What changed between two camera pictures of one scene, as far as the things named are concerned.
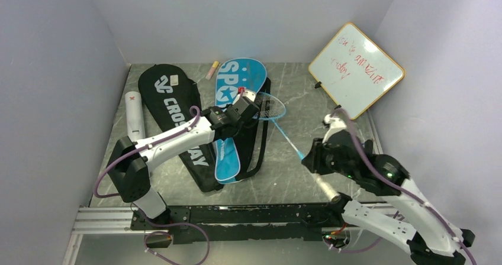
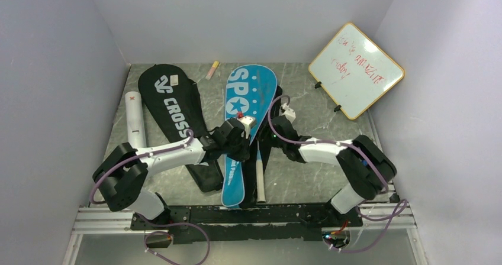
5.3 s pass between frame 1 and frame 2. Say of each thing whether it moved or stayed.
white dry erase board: stayed
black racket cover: stayed
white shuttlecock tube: stayed
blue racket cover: moved
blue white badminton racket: moved
